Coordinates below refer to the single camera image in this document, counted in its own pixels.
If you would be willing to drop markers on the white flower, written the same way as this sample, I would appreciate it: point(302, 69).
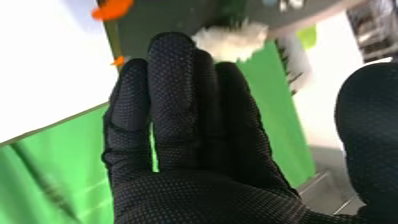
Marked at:
point(233, 41)

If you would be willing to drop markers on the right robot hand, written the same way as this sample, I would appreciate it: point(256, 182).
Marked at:
point(206, 160)

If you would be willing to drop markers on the dark mat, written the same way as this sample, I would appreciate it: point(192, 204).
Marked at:
point(169, 16)

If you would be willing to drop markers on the white sheet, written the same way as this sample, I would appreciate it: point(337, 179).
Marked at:
point(46, 66)

